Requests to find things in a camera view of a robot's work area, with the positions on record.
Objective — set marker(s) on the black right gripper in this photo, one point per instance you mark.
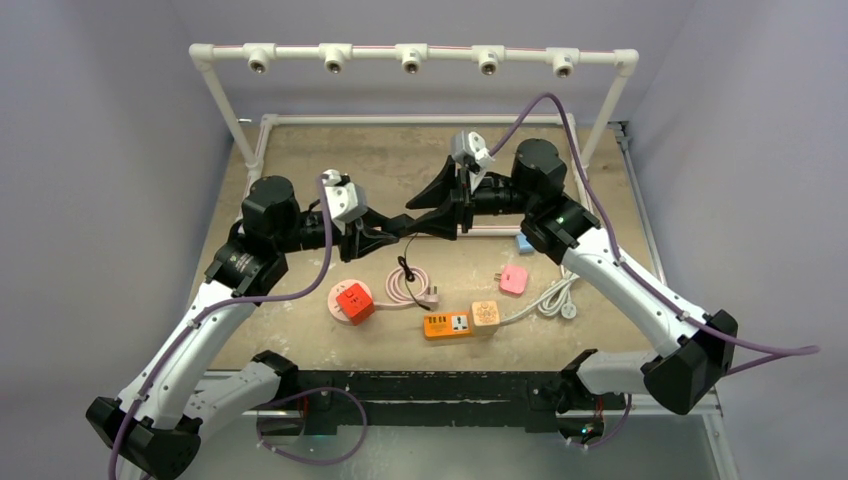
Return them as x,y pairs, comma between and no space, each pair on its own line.
464,206

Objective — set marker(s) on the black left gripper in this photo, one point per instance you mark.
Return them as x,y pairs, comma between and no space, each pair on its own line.
357,240

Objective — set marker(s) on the black charger adapter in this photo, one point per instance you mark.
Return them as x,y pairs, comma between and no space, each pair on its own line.
410,275

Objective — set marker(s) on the red cube socket adapter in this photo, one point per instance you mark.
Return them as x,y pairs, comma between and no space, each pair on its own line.
355,303

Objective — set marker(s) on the blue square charger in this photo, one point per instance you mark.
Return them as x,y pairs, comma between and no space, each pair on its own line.
523,245

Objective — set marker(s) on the beige cube socket adapter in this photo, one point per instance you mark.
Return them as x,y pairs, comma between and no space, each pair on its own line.
485,317

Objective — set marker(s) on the orange power strip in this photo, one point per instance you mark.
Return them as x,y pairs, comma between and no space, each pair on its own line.
555,302

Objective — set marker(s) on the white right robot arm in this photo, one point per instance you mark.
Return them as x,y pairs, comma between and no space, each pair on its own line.
691,349

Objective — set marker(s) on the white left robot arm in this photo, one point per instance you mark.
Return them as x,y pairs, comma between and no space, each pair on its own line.
155,426

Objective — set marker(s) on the pink square charger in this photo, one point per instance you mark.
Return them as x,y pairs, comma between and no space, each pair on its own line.
512,280

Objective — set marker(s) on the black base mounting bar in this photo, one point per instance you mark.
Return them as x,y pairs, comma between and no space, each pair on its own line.
533,401

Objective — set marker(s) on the white PVC pipe frame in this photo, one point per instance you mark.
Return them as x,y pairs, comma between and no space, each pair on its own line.
603,151

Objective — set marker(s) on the aluminium rail frame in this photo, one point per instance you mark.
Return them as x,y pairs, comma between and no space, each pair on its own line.
652,444

